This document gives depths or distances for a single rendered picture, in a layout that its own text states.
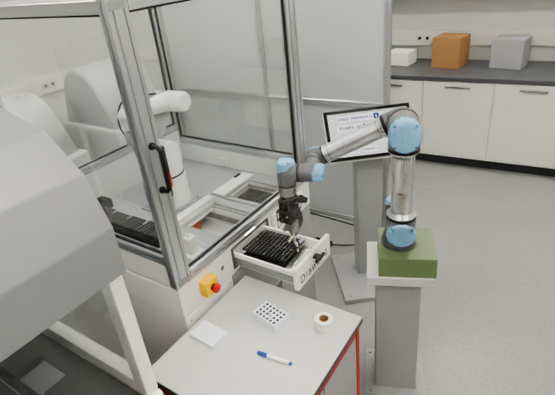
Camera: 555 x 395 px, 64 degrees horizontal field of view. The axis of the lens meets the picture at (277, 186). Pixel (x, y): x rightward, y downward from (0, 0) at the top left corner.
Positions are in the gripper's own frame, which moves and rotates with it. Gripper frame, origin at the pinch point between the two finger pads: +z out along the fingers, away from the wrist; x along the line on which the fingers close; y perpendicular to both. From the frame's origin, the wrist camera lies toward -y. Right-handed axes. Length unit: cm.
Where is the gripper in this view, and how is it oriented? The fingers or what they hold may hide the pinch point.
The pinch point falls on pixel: (294, 232)
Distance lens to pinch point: 196.4
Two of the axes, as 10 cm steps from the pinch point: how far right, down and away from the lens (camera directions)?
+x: 8.3, 1.8, -5.2
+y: -5.4, 4.3, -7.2
